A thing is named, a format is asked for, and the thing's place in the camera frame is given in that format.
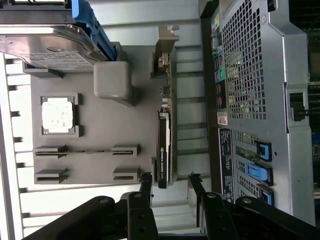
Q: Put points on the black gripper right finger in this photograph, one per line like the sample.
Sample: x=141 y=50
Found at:
x=215 y=217

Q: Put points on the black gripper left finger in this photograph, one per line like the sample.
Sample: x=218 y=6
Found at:
x=140 y=217

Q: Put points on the blue slot retainer clip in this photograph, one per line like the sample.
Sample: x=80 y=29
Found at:
x=262 y=150
x=267 y=196
x=255 y=172

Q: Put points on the grey parts rack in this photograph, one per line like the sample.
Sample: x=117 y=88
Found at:
x=105 y=140

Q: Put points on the silver CPU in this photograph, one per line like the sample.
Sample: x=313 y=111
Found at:
x=57 y=115

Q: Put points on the open black PC case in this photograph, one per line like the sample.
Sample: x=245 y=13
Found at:
x=250 y=75

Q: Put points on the silver hard disk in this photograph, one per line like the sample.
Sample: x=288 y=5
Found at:
x=37 y=42

